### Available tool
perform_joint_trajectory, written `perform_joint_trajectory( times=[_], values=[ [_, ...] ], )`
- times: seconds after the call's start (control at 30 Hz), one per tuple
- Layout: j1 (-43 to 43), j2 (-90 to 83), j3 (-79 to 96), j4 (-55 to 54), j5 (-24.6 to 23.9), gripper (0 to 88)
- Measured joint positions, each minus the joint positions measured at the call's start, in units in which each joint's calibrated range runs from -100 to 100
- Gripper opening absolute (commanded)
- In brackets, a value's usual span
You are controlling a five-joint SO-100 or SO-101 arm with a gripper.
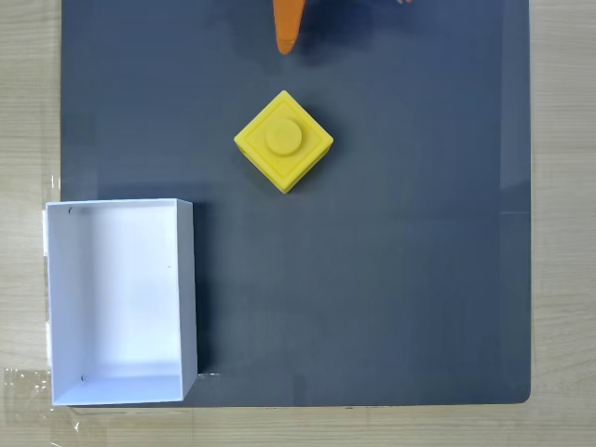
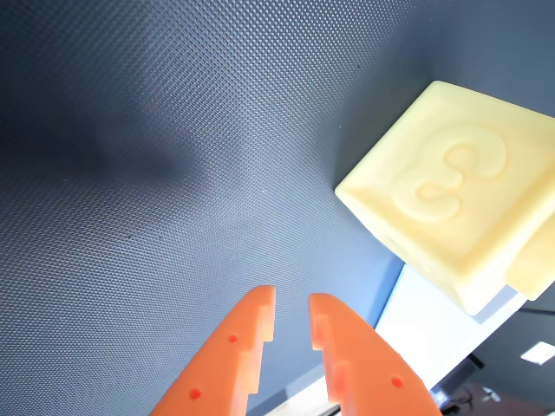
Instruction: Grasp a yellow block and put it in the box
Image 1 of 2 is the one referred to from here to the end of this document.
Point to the yellow cube block with stud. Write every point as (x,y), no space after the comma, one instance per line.
(284,139)

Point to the white open cardboard box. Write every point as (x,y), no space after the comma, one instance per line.
(121,298)

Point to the dark grey table mat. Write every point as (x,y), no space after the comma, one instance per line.
(372,279)

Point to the clear tape piece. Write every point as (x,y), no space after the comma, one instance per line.
(53,185)
(25,386)

